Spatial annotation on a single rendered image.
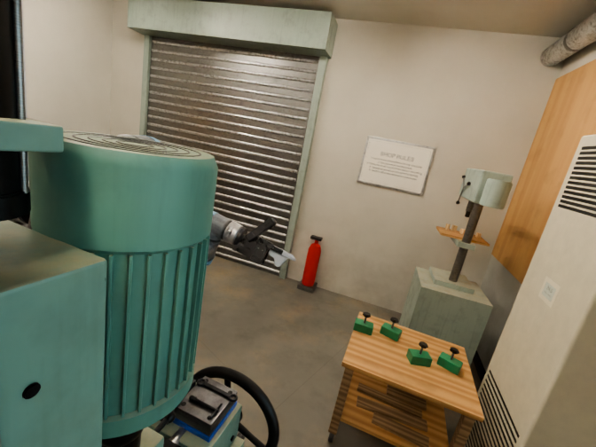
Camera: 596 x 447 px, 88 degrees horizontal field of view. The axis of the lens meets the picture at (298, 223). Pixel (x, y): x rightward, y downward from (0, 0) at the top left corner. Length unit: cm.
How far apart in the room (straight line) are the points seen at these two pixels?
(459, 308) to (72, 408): 239
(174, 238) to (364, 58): 315
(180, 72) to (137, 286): 381
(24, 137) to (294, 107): 317
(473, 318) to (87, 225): 247
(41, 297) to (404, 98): 317
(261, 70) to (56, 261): 339
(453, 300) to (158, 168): 235
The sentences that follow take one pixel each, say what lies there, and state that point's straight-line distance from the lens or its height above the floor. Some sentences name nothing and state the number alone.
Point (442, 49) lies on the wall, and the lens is 337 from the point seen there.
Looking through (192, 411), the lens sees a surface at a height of 100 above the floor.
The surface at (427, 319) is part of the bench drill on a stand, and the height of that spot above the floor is 47.
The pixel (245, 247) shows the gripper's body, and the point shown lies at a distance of 108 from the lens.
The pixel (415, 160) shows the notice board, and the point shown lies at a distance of 321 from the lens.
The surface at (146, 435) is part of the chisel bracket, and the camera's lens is 62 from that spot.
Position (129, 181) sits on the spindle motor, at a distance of 30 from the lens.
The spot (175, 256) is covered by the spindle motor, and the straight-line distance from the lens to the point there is 34.
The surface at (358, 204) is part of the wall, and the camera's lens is 327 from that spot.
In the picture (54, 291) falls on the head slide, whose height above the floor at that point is 141.
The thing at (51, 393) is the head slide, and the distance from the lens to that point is 33.
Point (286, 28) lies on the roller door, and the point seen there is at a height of 248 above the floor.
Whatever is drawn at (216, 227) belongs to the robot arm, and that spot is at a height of 121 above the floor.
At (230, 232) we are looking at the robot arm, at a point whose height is 120.
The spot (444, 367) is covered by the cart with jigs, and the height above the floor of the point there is 53.
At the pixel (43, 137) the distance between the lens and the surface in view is 29.
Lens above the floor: 154
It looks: 15 degrees down
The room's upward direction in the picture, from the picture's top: 11 degrees clockwise
